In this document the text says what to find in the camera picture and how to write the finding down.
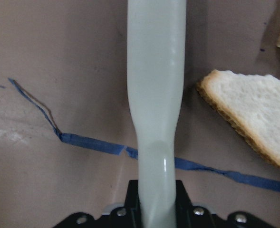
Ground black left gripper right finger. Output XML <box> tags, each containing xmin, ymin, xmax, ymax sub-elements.
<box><xmin>175</xmin><ymin>180</ymin><xmax>192</xmax><ymax>215</ymax></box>

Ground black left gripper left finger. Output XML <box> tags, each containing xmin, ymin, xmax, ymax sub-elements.
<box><xmin>124</xmin><ymin>180</ymin><xmax>141</xmax><ymax>215</ymax></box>

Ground large bread slice piece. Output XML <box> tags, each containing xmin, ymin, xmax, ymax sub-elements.
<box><xmin>196</xmin><ymin>70</ymin><xmax>280</xmax><ymax>168</ymax></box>

